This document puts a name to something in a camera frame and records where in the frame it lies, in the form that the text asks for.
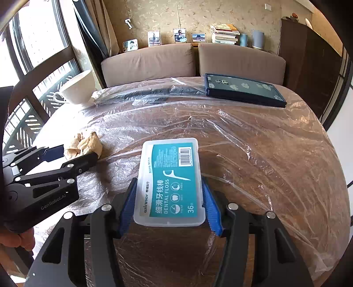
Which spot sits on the stack of books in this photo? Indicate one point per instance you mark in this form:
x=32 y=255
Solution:
x=224 y=34

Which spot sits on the person's left hand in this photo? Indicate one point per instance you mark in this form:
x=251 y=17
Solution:
x=16 y=238

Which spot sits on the dark brown window frame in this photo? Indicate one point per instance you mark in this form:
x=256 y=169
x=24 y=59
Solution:
x=16 y=80

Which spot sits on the small blue cylinder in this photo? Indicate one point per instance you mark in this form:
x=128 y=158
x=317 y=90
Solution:
x=243 y=40

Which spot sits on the white wall switch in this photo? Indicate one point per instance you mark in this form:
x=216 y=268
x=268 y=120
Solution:
x=267 y=7

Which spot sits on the dark blue flat box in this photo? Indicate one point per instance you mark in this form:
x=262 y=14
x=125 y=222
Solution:
x=242 y=88

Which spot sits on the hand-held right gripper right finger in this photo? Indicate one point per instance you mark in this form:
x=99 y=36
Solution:
x=212 y=209

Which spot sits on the grey-blue cylinder speaker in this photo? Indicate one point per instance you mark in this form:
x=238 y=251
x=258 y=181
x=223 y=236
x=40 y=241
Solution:
x=258 y=40

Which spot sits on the dark blue curtain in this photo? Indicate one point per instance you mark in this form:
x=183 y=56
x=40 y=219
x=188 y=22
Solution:
x=88 y=30

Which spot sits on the white patterned balcony railing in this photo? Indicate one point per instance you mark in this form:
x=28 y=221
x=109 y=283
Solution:
x=47 y=93

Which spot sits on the small photo frame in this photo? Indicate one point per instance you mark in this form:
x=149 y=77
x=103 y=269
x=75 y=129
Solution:
x=198 y=38
x=130 y=45
x=179 y=36
x=154 y=38

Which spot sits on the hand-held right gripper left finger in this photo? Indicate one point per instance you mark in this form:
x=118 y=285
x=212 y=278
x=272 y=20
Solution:
x=128 y=209

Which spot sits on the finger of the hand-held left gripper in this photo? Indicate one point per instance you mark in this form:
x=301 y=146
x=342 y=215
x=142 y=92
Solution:
x=53 y=153
x=82 y=162

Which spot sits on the dark wooden cabinet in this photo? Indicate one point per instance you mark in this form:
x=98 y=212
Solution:
x=309 y=60

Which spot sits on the brown sofa cushion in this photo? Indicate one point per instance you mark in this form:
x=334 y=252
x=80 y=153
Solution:
x=240 y=62
x=149 y=64

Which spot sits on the brown paper napkin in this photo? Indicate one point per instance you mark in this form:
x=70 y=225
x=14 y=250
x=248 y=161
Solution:
x=88 y=143

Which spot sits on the teal label dental floss box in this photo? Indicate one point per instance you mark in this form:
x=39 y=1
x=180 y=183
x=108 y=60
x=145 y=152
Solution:
x=171 y=179

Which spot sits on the white wall hook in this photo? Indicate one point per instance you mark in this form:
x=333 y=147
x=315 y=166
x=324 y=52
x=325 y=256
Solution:
x=128 y=23

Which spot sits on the white cup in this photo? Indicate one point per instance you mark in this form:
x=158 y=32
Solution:
x=77 y=88

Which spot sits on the beige curtain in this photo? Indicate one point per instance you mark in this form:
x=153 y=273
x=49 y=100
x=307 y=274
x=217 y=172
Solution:
x=109 y=27

